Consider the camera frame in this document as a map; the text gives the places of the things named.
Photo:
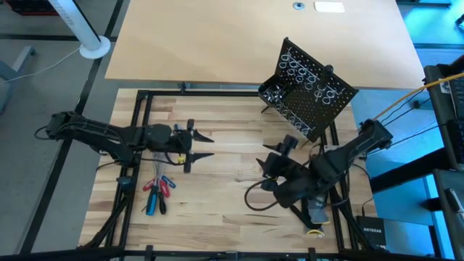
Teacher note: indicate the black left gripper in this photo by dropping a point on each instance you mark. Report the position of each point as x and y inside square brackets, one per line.
[166, 139]

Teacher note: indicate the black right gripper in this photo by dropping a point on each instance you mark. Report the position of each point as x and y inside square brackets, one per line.
[286, 166]

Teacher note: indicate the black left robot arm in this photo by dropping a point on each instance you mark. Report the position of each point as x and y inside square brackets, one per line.
[90, 130]

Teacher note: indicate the black peg board bin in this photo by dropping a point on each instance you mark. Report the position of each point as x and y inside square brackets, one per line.
[260, 90]

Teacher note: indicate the black perforated peg board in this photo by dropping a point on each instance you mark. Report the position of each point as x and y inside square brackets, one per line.
[326, 112]

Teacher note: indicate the work glove yellow cuff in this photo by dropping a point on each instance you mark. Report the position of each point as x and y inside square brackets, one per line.
[318, 214]

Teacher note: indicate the light wooden side table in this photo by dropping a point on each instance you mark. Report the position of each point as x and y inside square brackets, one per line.
[217, 43]

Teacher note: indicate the black network router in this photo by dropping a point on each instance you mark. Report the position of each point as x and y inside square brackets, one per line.
[371, 232]

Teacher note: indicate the metal table grommet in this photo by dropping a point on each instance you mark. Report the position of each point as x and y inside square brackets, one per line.
[298, 6]

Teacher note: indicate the white card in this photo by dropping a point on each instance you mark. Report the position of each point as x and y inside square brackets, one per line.
[330, 7]

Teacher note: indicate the white tower fan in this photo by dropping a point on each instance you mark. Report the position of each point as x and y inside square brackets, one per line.
[76, 18]

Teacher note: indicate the black computer equipment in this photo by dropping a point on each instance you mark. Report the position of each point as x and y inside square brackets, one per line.
[446, 108]

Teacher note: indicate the grey metal furniture leg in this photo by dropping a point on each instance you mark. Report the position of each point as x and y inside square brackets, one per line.
[21, 58]

